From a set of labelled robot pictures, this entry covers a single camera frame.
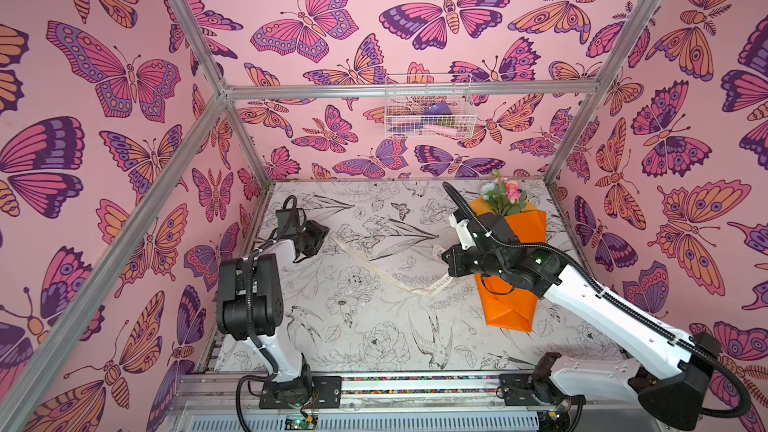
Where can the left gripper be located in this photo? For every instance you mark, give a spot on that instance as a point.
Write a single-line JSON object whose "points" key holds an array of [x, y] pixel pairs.
{"points": [[313, 225]]}

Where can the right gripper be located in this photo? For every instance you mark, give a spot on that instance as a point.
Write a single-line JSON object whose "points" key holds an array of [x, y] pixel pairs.
{"points": [[454, 258]]}

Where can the white fake flower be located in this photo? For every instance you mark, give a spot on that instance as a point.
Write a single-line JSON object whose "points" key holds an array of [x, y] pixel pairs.
{"points": [[494, 193]]}

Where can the orange wrapping paper sheet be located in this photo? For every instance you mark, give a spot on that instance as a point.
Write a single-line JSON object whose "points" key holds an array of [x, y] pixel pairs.
{"points": [[505, 303]]}

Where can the pink fake rose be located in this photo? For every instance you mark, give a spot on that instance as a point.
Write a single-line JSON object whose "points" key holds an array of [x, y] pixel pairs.
{"points": [[516, 198]]}

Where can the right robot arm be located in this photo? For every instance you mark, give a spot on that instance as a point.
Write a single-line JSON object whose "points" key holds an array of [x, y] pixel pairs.
{"points": [[673, 376]]}

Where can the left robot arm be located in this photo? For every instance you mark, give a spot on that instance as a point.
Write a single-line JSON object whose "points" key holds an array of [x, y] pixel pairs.
{"points": [[250, 302]]}

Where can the green circuit board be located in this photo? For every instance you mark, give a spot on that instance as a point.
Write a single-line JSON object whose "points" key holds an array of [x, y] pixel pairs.
{"points": [[300, 423]]}

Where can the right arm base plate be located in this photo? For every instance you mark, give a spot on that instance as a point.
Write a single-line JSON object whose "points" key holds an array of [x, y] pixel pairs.
{"points": [[526, 389]]}

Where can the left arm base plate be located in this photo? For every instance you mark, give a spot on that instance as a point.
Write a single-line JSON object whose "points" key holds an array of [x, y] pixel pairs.
{"points": [[323, 392]]}

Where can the white wire basket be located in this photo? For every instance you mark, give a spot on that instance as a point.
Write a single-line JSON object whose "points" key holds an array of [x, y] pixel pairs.
{"points": [[417, 106]]}

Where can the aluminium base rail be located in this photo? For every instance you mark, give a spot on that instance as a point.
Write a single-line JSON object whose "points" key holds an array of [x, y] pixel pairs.
{"points": [[418, 401]]}

